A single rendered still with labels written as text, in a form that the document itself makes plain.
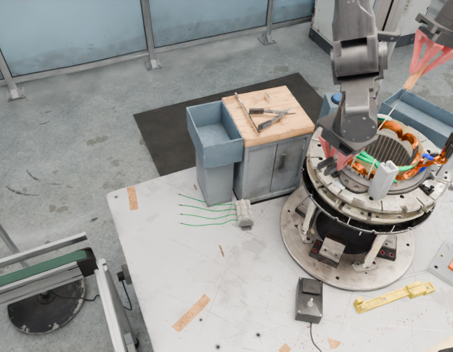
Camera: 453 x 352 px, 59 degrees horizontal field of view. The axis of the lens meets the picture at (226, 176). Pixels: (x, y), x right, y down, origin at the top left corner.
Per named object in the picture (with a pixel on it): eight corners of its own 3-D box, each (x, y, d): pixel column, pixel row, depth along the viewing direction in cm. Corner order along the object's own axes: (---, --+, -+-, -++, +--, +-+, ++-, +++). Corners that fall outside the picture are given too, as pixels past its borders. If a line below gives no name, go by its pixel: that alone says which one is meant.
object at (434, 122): (440, 195, 130) (484, 128, 108) (423, 213, 124) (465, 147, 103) (373, 154, 141) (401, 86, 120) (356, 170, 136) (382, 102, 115)
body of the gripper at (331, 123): (353, 158, 74) (365, 127, 69) (314, 127, 80) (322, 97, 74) (375, 144, 77) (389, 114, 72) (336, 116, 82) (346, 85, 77)
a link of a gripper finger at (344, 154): (336, 183, 81) (349, 149, 74) (311, 161, 85) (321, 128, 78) (358, 169, 84) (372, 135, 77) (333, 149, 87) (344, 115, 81)
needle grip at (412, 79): (408, 90, 80) (426, 62, 77) (401, 86, 81) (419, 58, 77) (412, 90, 81) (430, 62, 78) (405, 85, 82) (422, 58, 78)
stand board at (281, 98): (245, 147, 105) (245, 141, 103) (221, 104, 117) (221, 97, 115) (313, 132, 109) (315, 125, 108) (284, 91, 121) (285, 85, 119)
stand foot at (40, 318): (11, 347, 170) (10, 346, 169) (5, 279, 191) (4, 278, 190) (92, 316, 180) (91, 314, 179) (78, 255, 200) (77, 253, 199)
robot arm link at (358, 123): (386, 36, 64) (331, 45, 68) (389, 76, 57) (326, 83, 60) (388, 98, 72) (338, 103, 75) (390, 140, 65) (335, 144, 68)
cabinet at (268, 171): (240, 208, 124) (245, 147, 105) (221, 166, 136) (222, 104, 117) (298, 193, 129) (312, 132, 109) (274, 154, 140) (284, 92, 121)
